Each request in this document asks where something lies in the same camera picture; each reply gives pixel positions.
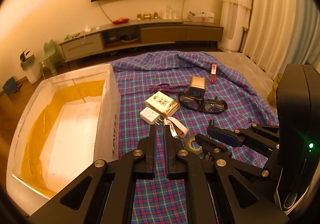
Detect black glasses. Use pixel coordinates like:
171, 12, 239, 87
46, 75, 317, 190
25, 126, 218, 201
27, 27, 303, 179
178, 91, 228, 114

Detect green child chair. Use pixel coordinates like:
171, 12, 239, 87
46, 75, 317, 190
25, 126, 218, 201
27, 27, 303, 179
39, 39, 63, 75

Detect standing air conditioner lace cover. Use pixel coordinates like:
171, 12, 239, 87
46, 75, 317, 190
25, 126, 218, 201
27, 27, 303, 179
220, 0, 253, 53

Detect gold tin box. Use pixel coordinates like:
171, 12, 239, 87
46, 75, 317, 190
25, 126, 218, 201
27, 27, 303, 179
188, 76, 206, 97

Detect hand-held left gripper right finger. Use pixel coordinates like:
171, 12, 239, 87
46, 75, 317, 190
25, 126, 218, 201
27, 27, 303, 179
163, 125, 290, 224

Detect red white staple box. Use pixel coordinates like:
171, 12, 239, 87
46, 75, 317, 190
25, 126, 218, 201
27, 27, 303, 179
209, 63, 217, 83

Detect blue purple plaid cloth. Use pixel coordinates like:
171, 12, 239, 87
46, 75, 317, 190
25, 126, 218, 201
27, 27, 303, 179
110, 51, 280, 224

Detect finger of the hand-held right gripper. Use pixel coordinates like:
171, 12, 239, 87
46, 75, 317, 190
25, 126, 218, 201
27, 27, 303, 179
195, 133, 282, 184
207, 122, 280, 155

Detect purple hair tie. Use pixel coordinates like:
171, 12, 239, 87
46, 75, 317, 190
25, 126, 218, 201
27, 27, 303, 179
149, 83, 189, 93

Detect white desk organizer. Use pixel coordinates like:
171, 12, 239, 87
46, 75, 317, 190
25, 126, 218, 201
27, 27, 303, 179
188, 11, 215, 23

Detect cream tissue pack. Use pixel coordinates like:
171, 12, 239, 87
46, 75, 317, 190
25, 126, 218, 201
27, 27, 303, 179
145, 91, 180, 118

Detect cream curtain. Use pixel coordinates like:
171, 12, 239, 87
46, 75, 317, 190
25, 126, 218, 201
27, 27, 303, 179
241, 0, 320, 82

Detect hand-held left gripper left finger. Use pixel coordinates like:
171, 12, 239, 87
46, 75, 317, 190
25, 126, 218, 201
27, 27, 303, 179
29, 125, 158, 224

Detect white charger adapter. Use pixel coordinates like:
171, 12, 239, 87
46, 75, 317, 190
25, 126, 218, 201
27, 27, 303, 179
139, 107, 164, 125

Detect green tape roll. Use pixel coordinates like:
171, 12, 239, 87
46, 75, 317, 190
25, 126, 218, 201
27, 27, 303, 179
185, 135, 204, 155

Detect white cardboard box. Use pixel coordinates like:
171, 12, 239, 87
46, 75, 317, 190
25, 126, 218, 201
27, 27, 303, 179
6, 64, 122, 216

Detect red fruit plate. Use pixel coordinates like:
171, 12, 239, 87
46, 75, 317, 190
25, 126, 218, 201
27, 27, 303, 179
112, 17, 130, 25

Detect television cable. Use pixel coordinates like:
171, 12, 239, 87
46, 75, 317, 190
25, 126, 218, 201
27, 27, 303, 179
97, 1, 114, 23

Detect glass cup set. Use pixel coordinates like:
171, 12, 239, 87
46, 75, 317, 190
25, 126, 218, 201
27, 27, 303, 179
159, 6, 180, 20

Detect grey television cabinet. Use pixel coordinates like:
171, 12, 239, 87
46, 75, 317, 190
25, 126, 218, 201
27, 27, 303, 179
59, 20, 225, 63

